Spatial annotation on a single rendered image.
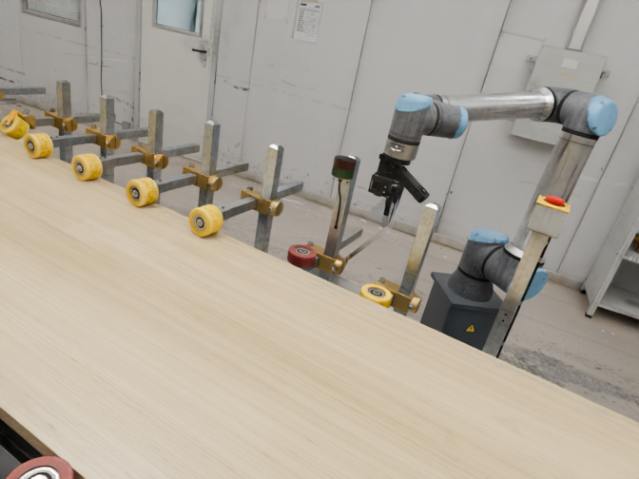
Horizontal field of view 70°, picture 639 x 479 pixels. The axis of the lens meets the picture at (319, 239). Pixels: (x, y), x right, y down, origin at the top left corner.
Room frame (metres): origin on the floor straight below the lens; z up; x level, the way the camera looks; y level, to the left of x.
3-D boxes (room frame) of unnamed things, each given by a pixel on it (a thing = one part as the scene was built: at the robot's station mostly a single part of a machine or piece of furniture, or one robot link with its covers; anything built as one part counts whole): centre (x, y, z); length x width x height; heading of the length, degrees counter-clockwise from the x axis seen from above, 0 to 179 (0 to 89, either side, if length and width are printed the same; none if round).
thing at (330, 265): (1.25, -0.02, 0.85); 0.14 x 0.06 x 0.05; 65
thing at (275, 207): (1.35, 0.20, 0.95); 0.14 x 0.06 x 0.05; 65
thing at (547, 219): (1.03, -0.51, 1.18); 0.07 x 0.07 x 0.08; 65
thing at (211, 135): (1.45, 0.41, 0.91); 0.04 x 0.04 x 0.48; 65
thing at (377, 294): (1.01, -0.17, 0.85); 0.08 x 0.08 x 0.11
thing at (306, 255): (1.15, 0.04, 0.85); 0.08 x 0.08 x 0.11
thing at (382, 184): (1.27, -0.16, 1.14); 0.09 x 0.08 x 0.12; 65
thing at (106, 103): (1.66, 0.87, 0.87); 0.04 x 0.04 x 0.48; 65
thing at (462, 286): (1.73, -0.67, 0.65); 0.19 x 0.19 x 0.10
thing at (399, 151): (1.27, -0.17, 1.22); 0.10 x 0.09 x 0.05; 155
